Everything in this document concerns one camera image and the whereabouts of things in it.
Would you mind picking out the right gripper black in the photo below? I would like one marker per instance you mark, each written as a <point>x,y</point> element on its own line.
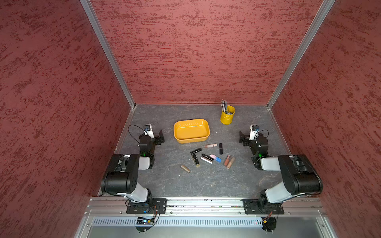
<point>246,139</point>

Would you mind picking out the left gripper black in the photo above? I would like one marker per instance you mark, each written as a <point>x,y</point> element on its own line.
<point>157,139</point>

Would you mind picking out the black round lipstick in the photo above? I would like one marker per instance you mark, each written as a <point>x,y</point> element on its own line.
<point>220,148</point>

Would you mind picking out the silver cap lip gloss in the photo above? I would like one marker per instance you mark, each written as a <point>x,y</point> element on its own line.
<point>227,160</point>

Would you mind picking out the frosted peach lipstick tube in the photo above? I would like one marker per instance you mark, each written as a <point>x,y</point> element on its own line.
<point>230,162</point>

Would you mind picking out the pink blue gradient lipstick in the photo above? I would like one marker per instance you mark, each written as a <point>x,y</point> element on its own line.
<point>216,158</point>

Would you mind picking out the yellow storage tray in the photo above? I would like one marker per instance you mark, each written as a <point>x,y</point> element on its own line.
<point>190,131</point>

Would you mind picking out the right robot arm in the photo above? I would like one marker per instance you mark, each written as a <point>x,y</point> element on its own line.
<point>298,175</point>

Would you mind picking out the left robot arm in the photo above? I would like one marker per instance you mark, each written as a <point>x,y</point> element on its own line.
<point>121,176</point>

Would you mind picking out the gold lipstick tube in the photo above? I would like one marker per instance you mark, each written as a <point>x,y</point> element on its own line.
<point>185,168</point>

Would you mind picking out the silver black lipstick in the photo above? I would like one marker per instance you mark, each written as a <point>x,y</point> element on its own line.
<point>207,159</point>

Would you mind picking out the black gold-band lipstick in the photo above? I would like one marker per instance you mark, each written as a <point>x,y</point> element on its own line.
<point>196,151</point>

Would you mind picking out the black gold square lipstick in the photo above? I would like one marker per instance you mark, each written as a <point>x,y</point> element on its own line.
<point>195,159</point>

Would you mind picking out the yellow pen bucket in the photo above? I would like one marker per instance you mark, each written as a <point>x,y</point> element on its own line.
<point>227,119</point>

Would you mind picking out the pens in bucket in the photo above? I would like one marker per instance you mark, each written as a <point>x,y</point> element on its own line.
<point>225,108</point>

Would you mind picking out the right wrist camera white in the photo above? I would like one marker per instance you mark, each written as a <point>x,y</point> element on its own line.
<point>254,132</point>

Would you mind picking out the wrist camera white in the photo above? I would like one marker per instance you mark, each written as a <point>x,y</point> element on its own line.
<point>254,132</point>
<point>148,130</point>

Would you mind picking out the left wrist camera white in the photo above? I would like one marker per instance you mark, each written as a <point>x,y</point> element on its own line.
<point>148,130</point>

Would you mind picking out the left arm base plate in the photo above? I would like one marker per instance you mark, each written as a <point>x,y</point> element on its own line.
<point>146,206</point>

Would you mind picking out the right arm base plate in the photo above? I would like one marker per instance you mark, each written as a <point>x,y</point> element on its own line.
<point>261,207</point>

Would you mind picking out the aluminium front rail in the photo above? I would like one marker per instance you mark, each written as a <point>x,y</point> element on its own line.
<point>206,212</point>

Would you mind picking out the left corner aluminium post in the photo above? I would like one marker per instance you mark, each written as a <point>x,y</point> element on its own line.
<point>93,19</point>

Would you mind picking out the corner aluminium post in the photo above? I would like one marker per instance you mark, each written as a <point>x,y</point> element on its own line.
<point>93,19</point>
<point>312,30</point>

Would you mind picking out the right corner aluminium post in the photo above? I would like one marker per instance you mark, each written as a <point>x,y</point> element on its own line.
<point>312,30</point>

